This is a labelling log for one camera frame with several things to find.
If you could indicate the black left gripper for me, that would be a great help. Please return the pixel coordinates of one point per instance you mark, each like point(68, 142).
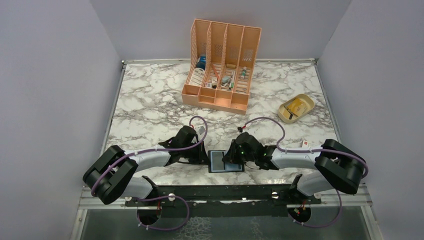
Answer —
point(202, 157)

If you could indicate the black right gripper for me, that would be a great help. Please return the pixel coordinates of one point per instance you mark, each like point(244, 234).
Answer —
point(231, 157)

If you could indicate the black leather card holder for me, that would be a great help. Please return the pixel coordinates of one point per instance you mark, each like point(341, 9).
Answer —
point(229, 167)

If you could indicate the black credit card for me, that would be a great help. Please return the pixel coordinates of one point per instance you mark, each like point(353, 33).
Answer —
point(216, 161)

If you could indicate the yellow credit card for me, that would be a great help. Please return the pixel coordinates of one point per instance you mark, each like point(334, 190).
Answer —
point(297, 107)

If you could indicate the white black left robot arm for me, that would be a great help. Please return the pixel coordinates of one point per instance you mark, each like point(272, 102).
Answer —
point(112, 174)

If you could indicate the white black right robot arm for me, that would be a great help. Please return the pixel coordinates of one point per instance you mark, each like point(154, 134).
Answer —
point(334, 165)

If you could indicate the white label card pack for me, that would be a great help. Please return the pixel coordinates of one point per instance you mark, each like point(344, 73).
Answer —
point(197, 76)

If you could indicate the small white red box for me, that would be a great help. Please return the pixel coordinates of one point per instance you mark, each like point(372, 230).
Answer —
point(307, 145)

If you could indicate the green white marker pen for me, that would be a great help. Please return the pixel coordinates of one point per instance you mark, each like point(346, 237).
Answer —
point(243, 73)

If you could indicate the blue tape roll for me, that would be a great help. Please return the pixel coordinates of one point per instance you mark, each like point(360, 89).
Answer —
point(201, 62)

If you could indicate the beige oval tray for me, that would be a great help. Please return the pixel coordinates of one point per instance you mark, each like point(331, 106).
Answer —
point(289, 118)

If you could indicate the orange plastic desk organizer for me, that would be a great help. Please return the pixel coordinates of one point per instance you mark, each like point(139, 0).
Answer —
point(228, 48)

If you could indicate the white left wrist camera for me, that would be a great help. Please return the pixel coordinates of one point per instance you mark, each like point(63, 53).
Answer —
point(201, 130)

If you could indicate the black metal base rail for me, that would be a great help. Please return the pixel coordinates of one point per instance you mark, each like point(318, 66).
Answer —
point(217, 201)

